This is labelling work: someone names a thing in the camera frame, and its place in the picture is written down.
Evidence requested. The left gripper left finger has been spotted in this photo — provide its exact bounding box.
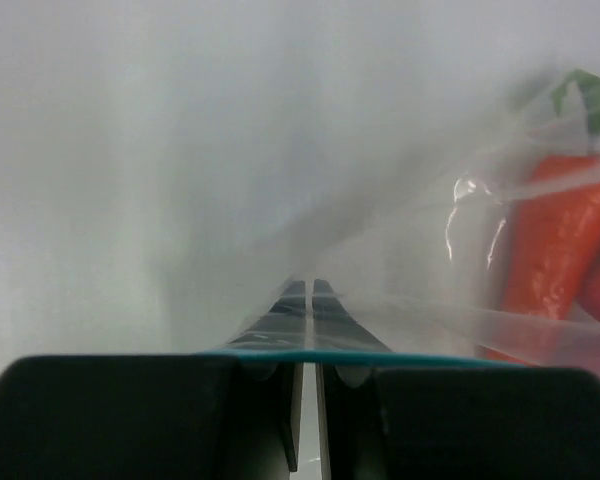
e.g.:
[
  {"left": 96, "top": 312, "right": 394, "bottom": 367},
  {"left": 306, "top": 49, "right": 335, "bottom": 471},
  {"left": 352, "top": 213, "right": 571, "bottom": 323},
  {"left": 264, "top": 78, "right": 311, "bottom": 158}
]
[{"left": 0, "top": 279, "right": 307, "bottom": 480}]

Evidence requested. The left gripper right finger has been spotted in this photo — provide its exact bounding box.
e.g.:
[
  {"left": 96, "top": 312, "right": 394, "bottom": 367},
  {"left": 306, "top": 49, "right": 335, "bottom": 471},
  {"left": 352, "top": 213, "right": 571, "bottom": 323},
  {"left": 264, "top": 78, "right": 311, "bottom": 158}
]
[{"left": 312, "top": 280, "right": 600, "bottom": 479}]

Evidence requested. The clear zip top bag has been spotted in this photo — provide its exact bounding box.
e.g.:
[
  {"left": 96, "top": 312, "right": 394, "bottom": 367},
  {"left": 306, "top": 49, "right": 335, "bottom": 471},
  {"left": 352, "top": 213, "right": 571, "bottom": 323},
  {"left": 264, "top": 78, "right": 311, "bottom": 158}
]
[{"left": 0, "top": 1, "right": 600, "bottom": 376}]

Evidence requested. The fake orange carrot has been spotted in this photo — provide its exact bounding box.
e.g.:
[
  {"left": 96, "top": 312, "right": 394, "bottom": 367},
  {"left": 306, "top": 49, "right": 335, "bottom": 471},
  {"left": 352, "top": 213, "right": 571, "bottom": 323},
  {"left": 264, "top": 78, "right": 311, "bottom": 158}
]
[{"left": 480, "top": 69, "right": 600, "bottom": 365}]

